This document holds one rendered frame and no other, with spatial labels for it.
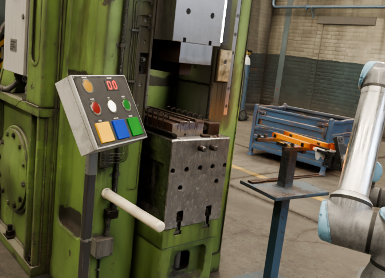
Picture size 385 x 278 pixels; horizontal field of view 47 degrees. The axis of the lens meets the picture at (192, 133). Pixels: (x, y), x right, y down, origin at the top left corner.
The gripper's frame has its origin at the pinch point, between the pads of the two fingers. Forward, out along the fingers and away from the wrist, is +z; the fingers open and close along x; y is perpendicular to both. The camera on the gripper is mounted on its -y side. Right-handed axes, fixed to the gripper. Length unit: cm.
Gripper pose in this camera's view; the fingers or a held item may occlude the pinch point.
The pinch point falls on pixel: (316, 147)
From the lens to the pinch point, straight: 235.1
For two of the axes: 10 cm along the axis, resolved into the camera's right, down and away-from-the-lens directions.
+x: 8.6, 0.0, 5.2
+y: -1.1, 9.8, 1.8
